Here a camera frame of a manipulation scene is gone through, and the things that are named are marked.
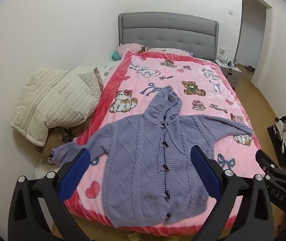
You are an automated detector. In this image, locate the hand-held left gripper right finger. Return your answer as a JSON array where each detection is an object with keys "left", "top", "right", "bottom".
[{"left": 190, "top": 145, "right": 275, "bottom": 241}]

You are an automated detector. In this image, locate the white door frame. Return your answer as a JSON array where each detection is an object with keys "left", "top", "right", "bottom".
[{"left": 234, "top": 0, "right": 274, "bottom": 82}]

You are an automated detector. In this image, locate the pink printed blanket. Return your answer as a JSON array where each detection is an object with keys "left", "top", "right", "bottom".
[{"left": 64, "top": 49, "right": 264, "bottom": 231}]

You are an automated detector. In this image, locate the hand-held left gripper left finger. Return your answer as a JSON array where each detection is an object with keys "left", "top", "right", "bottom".
[{"left": 8, "top": 148, "right": 91, "bottom": 241}]

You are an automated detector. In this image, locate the brown cloth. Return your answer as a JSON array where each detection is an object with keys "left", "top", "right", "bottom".
[{"left": 35, "top": 122, "right": 93, "bottom": 166}]

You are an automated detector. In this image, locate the pink plush pillow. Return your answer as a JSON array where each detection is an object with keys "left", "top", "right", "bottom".
[{"left": 116, "top": 43, "right": 145, "bottom": 55}]

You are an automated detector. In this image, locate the grey upholstered headboard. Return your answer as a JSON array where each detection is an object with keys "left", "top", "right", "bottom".
[{"left": 118, "top": 12, "right": 220, "bottom": 62}]

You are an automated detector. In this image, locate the grey nightstand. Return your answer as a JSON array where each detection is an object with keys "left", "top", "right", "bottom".
[{"left": 215, "top": 60, "right": 243, "bottom": 90}]

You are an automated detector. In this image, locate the cream quilted jacket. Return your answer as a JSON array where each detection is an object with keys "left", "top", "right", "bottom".
[{"left": 11, "top": 66, "right": 102, "bottom": 147}]

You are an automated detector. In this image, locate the purple knitted hooded cardigan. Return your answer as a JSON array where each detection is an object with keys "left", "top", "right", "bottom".
[{"left": 48, "top": 85, "right": 254, "bottom": 228}]

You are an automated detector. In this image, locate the white dotted bed sheet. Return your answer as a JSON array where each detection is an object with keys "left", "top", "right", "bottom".
[{"left": 100, "top": 63, "right": 119, "bottom": 86}]

